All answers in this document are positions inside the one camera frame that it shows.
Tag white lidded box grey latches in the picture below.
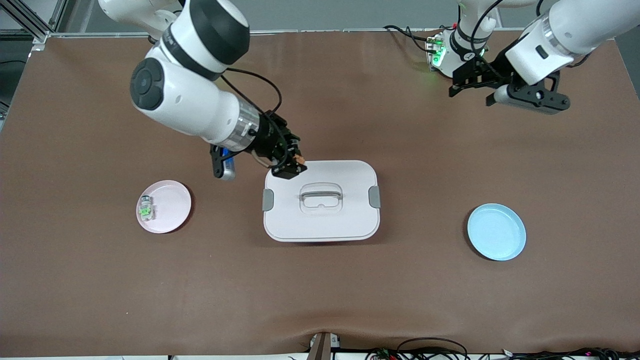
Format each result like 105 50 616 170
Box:
262 160 382 243

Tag pink round plate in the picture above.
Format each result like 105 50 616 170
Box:
136 180 192 234

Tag brown table mat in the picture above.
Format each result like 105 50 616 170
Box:
0 30 640 358

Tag light blue round plate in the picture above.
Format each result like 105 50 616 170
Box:
467 203 527 262

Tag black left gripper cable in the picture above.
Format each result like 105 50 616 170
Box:
470 0 506 76

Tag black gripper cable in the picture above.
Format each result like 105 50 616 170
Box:
470 0 506 76
220 67 283 168

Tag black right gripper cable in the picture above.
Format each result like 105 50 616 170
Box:
220 67 283 168

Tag black left arm base cables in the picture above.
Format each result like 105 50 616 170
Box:
383 24 441 53

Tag silver table edge rail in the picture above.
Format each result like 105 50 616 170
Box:
50 27 526 37

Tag metal post bracket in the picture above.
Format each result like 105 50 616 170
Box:
307 332 342 360

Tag black cable bundle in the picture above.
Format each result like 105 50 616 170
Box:
365 337 640 360

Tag aluminium frame strut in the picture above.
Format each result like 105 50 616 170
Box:
0 0 69 51

